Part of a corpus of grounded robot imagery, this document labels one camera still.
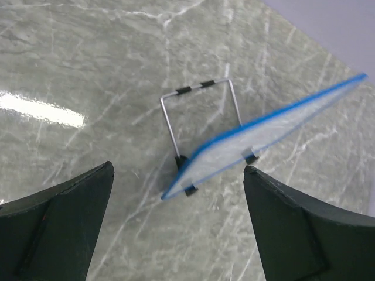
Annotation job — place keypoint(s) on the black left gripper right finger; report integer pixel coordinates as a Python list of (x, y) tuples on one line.
[(302, 238)]

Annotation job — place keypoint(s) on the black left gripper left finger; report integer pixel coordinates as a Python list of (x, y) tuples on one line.
[(52, 234)]

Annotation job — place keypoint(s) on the blue framed whiteboard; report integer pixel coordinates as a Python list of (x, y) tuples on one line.
[(247, 140)]

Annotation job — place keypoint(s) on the wire whiteboard stand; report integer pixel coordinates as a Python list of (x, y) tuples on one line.
[(183, 125)]

